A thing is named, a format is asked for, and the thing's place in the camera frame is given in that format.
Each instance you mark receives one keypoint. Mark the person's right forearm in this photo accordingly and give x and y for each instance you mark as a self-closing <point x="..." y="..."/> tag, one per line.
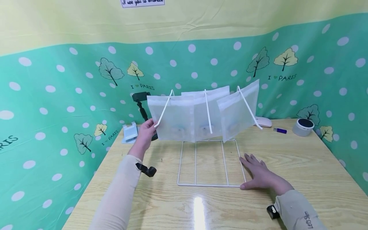
<point x="299" y="212"/>

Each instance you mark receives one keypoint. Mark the white computer mouse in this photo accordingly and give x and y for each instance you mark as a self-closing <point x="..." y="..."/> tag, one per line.
<point x="264" y="122"/>

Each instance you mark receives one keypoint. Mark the person's right hand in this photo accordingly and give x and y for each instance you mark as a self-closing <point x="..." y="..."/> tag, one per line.
<point x="264" y="177"/>

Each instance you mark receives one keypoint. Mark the person's right middle finger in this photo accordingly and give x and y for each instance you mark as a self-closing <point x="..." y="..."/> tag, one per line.
<point x="251" y="160"/>

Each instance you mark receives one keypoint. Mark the black phone gimbal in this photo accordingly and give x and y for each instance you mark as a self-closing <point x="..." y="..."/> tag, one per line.
<point x="142" y="108"/>

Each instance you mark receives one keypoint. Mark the purple usb stick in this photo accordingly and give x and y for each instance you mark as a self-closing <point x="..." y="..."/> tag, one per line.
<point x="280" y="130"/>

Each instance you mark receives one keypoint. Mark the person's right little finger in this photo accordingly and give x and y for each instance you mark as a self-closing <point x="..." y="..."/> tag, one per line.
<point x="264" y="165"/>

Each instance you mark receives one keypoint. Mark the black wrist band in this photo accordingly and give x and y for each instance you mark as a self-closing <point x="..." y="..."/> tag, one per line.
<point x="148" y="170"/>
<point x="272" y="212"/>

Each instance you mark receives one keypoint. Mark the white phone stand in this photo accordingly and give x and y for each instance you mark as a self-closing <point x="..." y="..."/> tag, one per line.
<point x="130" y="132"/>

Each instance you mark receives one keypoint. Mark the person's left hand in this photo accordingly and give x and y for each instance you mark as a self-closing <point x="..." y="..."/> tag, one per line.
<point x="142" y="137"/>

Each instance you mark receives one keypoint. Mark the person's right thumb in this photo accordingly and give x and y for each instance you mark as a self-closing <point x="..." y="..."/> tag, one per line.
<point x="247" y="185"/>

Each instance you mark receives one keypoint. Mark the translucent plastic bag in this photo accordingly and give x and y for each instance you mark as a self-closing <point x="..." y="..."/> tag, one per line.
<point x="215" y="111"/>
<point x="175" y="118"/>
<point x="237" y="111"/>

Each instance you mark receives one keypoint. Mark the person's right ring finger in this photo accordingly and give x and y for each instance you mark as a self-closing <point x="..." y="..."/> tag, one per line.
<point x="256" y="160"/>

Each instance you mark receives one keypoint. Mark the person's right index finger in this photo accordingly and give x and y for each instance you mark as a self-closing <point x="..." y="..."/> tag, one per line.
<point x="245" y="164"/>

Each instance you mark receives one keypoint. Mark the grey tape roll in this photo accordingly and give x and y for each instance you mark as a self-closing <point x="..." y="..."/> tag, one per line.
<point x="303" y="127"/>

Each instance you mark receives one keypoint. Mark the person's left fingers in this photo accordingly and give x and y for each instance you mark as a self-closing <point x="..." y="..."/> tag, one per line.
<point x="151" y="127"/>

